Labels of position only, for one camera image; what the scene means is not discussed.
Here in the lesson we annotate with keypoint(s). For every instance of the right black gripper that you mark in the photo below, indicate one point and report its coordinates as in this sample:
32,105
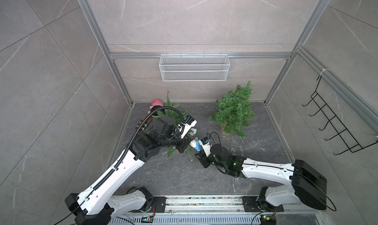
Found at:
204,159

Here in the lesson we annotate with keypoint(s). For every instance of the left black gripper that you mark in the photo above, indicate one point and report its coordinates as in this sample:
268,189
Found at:
183,143

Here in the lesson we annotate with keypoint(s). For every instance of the green christmas tree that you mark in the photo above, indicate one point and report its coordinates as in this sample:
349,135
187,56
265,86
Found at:
170,113
234,110

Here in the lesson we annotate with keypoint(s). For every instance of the white cloud light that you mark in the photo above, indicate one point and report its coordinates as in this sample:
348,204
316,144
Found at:
194,144

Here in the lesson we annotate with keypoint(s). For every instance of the blue star light centre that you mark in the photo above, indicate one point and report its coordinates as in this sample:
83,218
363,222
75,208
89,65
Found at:
198,146

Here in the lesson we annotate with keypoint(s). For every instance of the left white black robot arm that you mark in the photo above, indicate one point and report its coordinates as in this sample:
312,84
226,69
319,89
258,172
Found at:
98,205

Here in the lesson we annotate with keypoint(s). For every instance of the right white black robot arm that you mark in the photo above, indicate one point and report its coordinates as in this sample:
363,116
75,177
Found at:
298,182

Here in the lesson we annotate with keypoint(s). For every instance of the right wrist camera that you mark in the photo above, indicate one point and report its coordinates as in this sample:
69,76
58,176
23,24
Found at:
206,145

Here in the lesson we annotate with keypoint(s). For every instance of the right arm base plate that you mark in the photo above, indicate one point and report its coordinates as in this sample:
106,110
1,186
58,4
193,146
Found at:
255,204

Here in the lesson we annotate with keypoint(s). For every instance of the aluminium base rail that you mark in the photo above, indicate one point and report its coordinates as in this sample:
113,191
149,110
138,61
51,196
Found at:
221,210

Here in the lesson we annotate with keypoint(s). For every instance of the white wire mesh basket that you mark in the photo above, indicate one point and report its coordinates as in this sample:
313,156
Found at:
174,68

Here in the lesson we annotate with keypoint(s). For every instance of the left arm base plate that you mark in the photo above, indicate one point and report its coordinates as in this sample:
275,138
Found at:
157,205

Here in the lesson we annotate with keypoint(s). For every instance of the black wire hook rack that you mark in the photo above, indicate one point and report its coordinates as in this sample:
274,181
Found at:
334,122

